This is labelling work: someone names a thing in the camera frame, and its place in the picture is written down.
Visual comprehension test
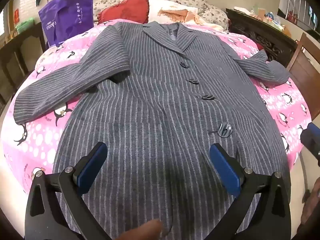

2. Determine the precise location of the dark carved wooden cabinet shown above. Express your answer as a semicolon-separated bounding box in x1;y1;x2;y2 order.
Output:
226;9;298;62

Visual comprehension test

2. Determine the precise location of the brown wooden chair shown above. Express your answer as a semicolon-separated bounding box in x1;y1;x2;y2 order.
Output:
286;32;320;92

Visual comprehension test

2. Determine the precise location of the grey striped coat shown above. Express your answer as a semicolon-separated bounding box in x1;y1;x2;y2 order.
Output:
13;21;290;240

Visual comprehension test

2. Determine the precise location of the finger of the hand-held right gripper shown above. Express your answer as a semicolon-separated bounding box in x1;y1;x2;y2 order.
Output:
300;122;320;161

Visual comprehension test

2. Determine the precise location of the red pillow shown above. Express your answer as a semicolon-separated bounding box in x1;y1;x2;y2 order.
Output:
97;0;150;25

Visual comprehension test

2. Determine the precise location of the white pillow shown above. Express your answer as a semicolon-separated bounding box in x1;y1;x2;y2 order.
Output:
147;0;200;24

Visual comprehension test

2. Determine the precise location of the green plastic box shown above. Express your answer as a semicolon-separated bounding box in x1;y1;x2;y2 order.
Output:
15;17;35;33

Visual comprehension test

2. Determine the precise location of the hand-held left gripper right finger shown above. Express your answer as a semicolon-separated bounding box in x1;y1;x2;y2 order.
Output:
209;143;292;240

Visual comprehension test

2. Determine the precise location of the orange cloth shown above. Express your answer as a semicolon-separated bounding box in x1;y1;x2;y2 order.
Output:
157;7;216;27

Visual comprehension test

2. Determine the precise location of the person's left hand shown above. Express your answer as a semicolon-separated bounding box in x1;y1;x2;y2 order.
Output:
116;219;163;240

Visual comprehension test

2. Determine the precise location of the purple tote bag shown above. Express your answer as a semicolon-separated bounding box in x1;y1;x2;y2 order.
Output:
38;0;95;47

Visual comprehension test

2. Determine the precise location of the dark wooden desk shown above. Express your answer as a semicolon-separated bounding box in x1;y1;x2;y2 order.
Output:
0;21;48;103

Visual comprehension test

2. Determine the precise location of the person's right hand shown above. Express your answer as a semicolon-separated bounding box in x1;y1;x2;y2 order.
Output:
301;187;320;225

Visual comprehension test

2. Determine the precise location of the metal railing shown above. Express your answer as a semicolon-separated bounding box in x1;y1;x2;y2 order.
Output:
284;0;320;32

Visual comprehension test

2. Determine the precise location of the pink penguin print blanket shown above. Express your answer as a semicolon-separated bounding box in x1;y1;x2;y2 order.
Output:
0;17;313;195

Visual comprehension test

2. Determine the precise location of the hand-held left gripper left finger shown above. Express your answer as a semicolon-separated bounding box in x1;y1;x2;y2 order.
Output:
24;142;113;240

